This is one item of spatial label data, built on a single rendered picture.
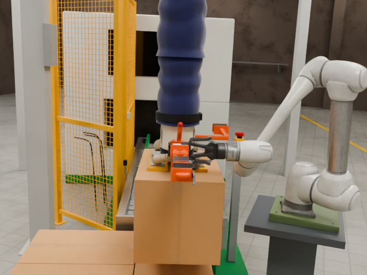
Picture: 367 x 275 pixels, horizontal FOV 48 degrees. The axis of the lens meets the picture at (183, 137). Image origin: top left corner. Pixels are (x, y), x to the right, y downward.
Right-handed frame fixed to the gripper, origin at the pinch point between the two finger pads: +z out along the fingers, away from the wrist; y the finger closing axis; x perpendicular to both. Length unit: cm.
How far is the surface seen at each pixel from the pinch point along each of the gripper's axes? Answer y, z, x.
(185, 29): -53, -1, 15
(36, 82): -15, 101, 129
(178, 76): -31.3, 1.1, 16.4
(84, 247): 65, 49, 33
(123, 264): 65, 26, 15
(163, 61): -37.9, 8.4, 19.5
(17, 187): 119, 171, 277
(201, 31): -52, -9, 19
